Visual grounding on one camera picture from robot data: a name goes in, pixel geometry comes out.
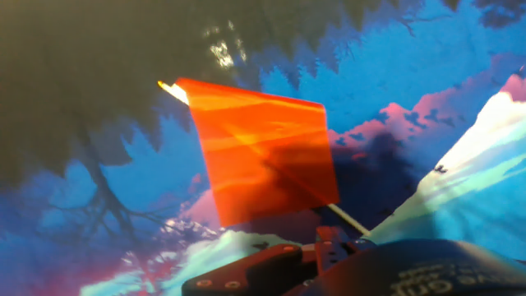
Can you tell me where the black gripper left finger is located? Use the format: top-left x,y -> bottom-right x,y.
182,243 -> 317,296

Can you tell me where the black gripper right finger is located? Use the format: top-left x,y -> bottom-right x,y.
315,225 -> 375,272

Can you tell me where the landscape printed cloth mat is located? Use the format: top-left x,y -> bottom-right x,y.
0,0 -> 526,296

